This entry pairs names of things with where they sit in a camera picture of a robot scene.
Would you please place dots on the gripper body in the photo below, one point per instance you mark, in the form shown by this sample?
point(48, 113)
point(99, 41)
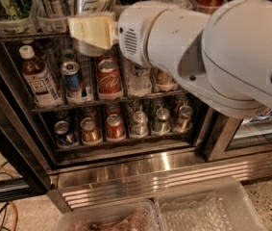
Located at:
point(133, 33)

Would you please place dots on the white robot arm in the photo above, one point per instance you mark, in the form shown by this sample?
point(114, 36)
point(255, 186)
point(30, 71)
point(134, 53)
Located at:
point(223, 58)

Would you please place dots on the blue pepsi can middle shelf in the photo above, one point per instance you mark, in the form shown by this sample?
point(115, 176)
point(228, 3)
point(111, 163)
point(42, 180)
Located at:
point(74, 83)

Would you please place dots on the silver striped can top shelf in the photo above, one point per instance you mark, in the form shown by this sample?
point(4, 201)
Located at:
point(56, 8)

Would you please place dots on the red coke can middle shelf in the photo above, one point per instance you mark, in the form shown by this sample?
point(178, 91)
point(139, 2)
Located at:
point(108, 77)

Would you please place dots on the clear water bottle middle shelf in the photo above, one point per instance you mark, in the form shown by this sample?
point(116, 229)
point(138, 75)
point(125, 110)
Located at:
point(139, 78)

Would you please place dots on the tea bottle left middle shelf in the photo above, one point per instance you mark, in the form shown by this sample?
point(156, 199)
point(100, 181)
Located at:
point(39, 78)

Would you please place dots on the gold can middle shelf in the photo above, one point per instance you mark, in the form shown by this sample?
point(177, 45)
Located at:
point(163, 78)

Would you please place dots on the gold can shelf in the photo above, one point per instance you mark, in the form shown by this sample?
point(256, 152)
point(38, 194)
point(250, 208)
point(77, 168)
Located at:
point(90, 130)
point(183, 117)
point(163, 78)

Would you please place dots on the red coke can bottom shelf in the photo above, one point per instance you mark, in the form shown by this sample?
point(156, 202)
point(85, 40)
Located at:
point(115, 127)

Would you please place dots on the gold can bottom shelf left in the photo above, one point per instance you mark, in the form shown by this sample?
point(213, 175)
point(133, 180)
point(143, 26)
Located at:
point(90, 130)

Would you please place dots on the silver can bottom shelf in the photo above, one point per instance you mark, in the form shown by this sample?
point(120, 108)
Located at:
point(139, 123)

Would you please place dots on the blue pepsi can bottom shelf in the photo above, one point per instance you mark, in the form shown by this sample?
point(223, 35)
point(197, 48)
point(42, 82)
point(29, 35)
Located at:
point(64, 133)

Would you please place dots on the green can bottom shelf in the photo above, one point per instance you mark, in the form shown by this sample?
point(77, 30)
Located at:
point(161, 121)

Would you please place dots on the gold can bottom shelf right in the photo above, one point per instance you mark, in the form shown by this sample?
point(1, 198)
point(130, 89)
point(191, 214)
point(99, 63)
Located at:
point(183, 117)

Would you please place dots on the steel fridge bottom grille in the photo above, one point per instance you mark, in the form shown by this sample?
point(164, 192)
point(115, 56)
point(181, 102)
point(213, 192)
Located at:
point(144, 176)

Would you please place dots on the fridge open door left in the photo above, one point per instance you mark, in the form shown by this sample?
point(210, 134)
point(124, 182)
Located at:
point(32, 179)

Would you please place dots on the fridge glass door right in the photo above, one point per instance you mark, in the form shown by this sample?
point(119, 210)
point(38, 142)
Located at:
point(231, 137)

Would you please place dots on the clear plastic bin left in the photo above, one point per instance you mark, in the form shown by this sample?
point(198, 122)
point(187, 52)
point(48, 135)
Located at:
point(133, 215)

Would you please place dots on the clear plastic bin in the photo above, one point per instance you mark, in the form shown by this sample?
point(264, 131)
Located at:
point(133, 215)
point(216, 205)

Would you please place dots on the clear plastic bin right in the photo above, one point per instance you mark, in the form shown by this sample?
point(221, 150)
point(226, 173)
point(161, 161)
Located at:
point(216, 205)

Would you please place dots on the top wire shelf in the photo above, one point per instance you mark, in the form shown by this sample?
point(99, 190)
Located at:
point(40, 35)

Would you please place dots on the wire shelf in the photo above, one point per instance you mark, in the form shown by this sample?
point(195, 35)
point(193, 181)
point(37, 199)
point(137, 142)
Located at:
point(40, 35)
point(116, 100)

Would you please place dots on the middle wire shelf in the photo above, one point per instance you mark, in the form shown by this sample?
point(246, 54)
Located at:
point(116, 100)

